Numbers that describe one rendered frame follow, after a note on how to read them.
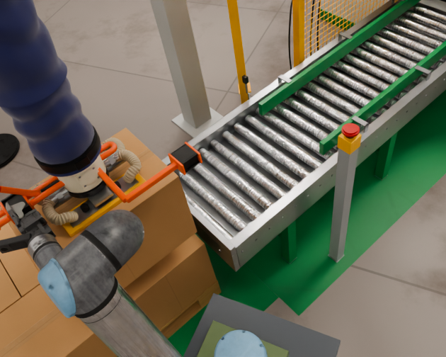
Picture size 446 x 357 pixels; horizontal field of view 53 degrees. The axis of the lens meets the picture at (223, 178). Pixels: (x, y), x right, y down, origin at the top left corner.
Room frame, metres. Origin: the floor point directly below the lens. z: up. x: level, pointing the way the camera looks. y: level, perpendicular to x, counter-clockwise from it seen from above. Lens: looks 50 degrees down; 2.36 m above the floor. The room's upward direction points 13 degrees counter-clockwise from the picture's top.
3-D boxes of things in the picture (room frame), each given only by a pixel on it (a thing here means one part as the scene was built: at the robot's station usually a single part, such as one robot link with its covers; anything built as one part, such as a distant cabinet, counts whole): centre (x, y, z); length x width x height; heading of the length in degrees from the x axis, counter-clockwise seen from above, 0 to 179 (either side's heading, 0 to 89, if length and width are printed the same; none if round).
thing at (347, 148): (1.21, -0.55, 0.50); 0.07 x 0.07 x 1.00; 31
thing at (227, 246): (1.34, 0.21, 0.58); 0.70 x 0.03 x 0.06; 31
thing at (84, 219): (1.09, 0.46, 1.09); 0.34 x 0.10 x 0.05; 121
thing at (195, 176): (1.94, -0.80, 0.45); 2.31 x 0.60 x 0.09; 121
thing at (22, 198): (1.04, 0.72, 1.20); 0.10 x 0.08 x 0.06; 31
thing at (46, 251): (0.77, 0.57, 1.20); 0.12 x 0.09 x 0.10; 31
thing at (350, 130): (1.21, -0.55, 1.02); 0.07 x 0.07 x 0.04
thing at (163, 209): (1.15, 0.52, 0.87); 0.60 x 0.40 x 0.40; 120
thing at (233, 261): (1.34, 0.21, 0.47); 0.70 x 0.03 x 0.15; 31
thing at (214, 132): (2.22, -0.63, 0.50); 2.31 x 0.05 x 0.19; 121
